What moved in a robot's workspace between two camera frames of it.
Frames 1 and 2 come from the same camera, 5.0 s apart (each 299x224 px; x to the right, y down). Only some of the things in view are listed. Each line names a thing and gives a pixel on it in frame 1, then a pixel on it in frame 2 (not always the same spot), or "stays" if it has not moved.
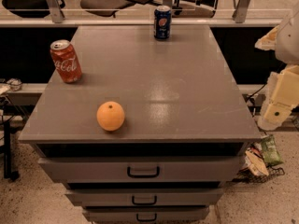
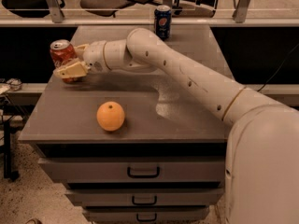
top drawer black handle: x=143 y=175 stays
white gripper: x=288 y=46 -> x=94 y=57
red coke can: x=63 y=53 stays
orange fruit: x=110 y=116 stays
